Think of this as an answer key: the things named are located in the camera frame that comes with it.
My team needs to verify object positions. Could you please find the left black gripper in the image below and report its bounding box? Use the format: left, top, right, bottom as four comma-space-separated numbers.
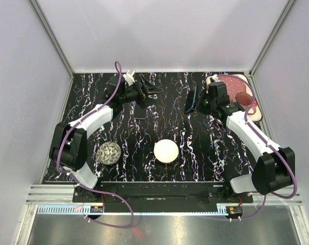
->
120, 75, 163, 109

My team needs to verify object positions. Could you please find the phone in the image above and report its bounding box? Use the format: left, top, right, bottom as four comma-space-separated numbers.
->
184, 85, 198, 114

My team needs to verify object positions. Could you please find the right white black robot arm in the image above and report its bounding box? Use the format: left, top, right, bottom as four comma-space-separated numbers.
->
185, 81, 297, 203

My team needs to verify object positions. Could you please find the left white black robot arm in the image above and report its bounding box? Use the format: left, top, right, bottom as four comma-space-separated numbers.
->
49, 70, 163, 202

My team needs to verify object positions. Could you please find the blue smartphone on table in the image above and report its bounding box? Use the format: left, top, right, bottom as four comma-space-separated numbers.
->
133, 103, 147, 120

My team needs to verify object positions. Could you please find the pink polka dot plate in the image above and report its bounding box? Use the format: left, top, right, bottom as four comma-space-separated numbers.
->
220, 76, 247, 100

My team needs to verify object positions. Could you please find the strawberry print cream tray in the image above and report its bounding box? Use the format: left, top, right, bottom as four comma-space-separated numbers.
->
205, 74, 263, 124

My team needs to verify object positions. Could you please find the white round lid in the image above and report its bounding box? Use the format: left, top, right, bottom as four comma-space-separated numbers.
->
153, 139, 179, 164

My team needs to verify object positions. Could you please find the leaf patterned round bowl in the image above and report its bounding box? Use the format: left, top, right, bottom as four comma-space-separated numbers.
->
96, 141, 121, 165

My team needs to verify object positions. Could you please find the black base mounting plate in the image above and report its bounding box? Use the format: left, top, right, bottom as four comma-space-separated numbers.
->
72, 181, 254, 205

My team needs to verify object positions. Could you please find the right small controller board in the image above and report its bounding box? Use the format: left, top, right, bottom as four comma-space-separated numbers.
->
227, 206, 243, 216

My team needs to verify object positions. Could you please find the small controller board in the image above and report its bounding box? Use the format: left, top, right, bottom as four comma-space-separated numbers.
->
227, 206, 243, 216
90, 205, 104, 213

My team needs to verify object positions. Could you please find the left small controller board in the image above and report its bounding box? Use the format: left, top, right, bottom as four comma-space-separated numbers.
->
90, 205, 104, 213

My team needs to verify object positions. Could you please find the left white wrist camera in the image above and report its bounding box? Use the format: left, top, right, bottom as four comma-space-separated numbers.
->
123, 70, 136, 87

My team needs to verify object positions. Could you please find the aluminium frame rail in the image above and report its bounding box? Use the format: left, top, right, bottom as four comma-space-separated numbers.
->
26, 185, 302, 208

